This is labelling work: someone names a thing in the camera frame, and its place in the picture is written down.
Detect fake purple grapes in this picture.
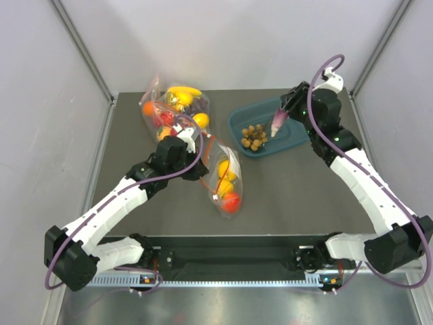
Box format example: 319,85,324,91
184,97,210,116

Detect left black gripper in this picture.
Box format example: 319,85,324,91
167,146,208,181

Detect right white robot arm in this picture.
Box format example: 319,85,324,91
280,82,432,274

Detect brown fake longan bunch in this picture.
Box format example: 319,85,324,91
241,124,267,152

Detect fake orange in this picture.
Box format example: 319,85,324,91
142,101,154,117

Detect fake peach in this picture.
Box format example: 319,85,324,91
156,126,172,142

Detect purple fake eggplant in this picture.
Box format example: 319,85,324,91
271,107,288,137

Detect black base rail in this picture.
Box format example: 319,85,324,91
114,233,365,282

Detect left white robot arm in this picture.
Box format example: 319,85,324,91
43,133,208,291

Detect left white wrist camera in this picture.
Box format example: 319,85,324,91
173,124,199,153

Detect teal plastic bin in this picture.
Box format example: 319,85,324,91
227,97,309,158

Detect grey cable duct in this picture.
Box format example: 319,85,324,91
84,272,342,288

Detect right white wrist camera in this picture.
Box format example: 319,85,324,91
318,67,344,94

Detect fake red apple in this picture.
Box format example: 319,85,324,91
160,111,175,127

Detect red fake tomato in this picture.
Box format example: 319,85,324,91
221,191,242,214

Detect fake yellow banana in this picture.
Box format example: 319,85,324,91
168,86,202,97

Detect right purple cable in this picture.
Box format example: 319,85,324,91
306,53,433,289

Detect clear zip bag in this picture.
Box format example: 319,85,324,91
139,76,210,141
201,134,244,219

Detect far fake lemon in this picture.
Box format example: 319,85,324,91
193,112,210,129

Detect yellow fake lemon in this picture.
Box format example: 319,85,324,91
218,160,237,181

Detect purple cable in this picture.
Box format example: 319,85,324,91
306,53,433,289
45,114,204,290

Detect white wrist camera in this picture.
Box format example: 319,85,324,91
173,124,199,153
318,67,344,94

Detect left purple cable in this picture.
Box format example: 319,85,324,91
45,114,204,290

